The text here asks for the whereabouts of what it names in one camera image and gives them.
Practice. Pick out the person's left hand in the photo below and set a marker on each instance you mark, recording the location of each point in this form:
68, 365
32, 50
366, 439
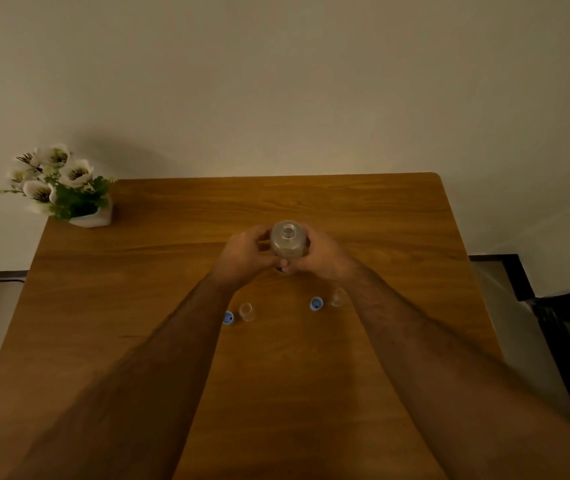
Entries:
242, 257

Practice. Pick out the person's right hand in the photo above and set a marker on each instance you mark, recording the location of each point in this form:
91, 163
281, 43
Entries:
325, 257

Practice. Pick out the person's left thumb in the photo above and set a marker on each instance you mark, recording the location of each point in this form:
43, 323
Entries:
269, 260

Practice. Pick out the person's right thumb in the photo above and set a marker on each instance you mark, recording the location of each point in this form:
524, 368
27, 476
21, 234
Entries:
296, 263

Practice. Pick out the clear plastic bottle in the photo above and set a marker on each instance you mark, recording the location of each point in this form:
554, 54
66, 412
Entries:
289, 240

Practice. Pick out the person's left forearm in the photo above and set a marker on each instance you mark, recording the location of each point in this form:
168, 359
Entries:
130, 389

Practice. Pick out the person's right forearm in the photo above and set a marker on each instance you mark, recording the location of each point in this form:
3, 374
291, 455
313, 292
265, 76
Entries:
454, 379

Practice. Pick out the blue bottle cap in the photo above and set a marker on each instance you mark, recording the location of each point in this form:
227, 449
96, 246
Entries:
317, 304
228, 317

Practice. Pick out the small clear glass vial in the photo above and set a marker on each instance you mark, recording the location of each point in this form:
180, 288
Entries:
247, 311
338, 297

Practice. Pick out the white plant pot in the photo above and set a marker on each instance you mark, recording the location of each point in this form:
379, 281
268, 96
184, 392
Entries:
94, 216

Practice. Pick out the white artificial flower plant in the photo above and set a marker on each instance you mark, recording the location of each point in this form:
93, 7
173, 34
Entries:
55, 179

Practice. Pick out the black metal frame furniture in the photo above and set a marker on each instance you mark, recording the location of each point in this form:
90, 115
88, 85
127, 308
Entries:
559, 334

